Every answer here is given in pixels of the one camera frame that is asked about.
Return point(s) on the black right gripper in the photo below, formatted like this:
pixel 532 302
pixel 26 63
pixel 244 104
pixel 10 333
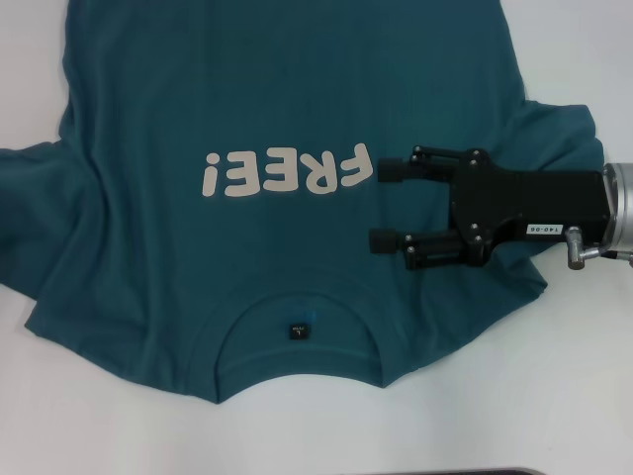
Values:
pixel 534 198

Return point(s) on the teal blue printed t-shirt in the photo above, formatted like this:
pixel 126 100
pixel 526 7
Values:
pixel 247 89

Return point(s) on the silver metal elbow connector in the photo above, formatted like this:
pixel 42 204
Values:
pixel 575 250

